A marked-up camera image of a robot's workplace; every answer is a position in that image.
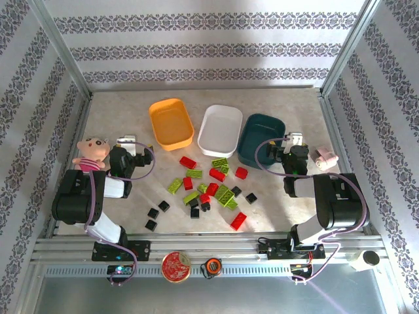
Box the teal plastic container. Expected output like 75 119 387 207
236 113 285 170

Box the orange plastic container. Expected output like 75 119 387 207
149 97 196 152

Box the white plastic container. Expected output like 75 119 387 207
197 104 244 158

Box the plush doll pink striped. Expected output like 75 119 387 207
71 136 111 173

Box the round red gold tin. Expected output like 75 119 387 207
161 251 191 284

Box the orange black tape measure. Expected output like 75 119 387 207
200 257 223 279

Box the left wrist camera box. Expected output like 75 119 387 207
116 133 137 156

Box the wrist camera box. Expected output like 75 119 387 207
116 133 137 156
284 131 304 147

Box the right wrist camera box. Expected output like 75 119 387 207
284 131 304 147

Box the purple cable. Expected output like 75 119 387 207
255 137 371 285
83 141 156 286

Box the narrow aluminium table rail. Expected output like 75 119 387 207
319 94 373 235
44 94 94 239

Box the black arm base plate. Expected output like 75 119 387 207
91 239 151 262
257 237 325 262

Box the wide aluminium frame rail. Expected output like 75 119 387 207
31 232 386 264

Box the slotted grey cable duct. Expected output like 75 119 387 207
44 265 364 279

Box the aluminium frame post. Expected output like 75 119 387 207
319 0 386 97
27 0 94 99

